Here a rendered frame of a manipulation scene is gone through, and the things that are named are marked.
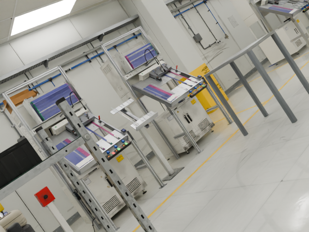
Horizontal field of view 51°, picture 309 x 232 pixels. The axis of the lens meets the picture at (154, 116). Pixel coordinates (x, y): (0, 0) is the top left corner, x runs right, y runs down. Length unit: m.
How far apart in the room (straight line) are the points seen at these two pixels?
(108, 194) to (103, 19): 3.85
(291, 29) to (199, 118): 3.26
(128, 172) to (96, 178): 0.40
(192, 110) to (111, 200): 1.74
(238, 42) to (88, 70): 4.13
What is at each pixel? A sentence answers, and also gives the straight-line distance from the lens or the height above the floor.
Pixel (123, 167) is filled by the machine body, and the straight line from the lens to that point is 3.94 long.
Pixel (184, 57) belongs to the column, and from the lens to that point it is 6.50.
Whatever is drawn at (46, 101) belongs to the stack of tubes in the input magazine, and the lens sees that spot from 3.99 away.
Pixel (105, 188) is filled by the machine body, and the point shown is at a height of 0.36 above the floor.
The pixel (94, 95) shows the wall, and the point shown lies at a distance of 5.88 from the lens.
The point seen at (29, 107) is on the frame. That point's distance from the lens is 3.95.
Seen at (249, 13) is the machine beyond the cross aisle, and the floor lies 1.22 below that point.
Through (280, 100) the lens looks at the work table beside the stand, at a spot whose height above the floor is 0.25.
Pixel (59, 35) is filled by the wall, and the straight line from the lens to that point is 6.18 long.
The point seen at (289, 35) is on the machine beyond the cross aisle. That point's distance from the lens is 7.07.
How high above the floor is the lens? 0.92
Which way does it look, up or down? 3 degrees down
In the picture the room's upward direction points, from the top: 34 degrees counter-clockwise
